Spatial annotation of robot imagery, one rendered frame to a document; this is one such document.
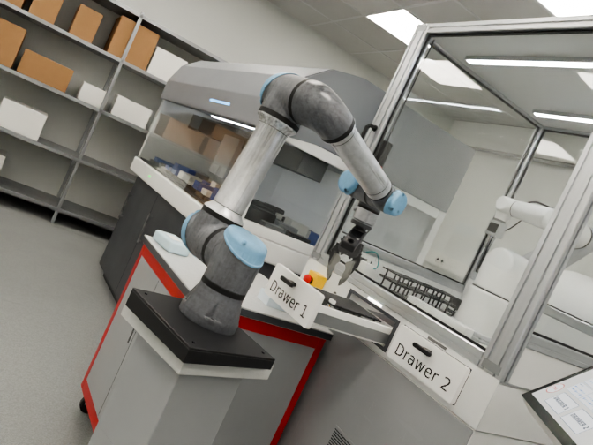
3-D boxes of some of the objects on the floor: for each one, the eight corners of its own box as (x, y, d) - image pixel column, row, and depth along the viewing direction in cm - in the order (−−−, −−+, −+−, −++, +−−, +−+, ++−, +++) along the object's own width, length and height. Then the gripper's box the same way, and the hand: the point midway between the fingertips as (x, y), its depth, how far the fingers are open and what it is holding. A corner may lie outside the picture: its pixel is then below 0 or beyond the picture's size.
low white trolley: (92, 511, 172) (191, 291, 167) (69, 403, 224) (144, 233, 220) (246, 518, 203) (334, 334, 198) (194, 422, 255) (262, 274, 251)
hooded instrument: (143, 405, 249) (309, 41, 239) (85, 267, 406) (183, 43, 396) (340, 437, 314) (476, 151, 304) (224, 307, 470) (311, 116, 460)
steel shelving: (-108, 169, 430) (-8, -72, 419) (-93, 160, 473) (-3, -57, 462) (279, 300, 597) (357, 131, 586) (264, 285, 640) (336, 127, 629)
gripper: (379, 230, 181) (350, 289, 182) (348, 215, 183) (320, 274, 184) (377, 230, 172) (348, 290, 174) (345, 214, 175) (316, 275, 176)
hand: (334, 279), depth 176 cm, fingers open, 3 cm apart
